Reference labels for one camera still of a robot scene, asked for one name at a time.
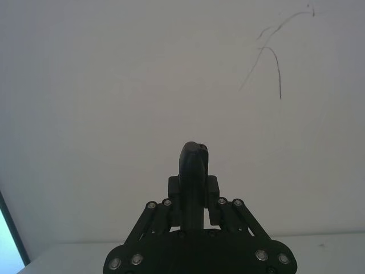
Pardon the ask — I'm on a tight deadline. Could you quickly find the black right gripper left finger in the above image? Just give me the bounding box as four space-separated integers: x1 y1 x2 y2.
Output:
103 140 205 273

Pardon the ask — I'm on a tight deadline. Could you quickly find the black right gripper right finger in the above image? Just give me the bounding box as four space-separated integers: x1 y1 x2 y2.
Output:
198 142 298 273

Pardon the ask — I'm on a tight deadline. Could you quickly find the black framed bright screen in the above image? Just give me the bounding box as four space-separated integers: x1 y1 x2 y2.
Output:
0 188 31 269

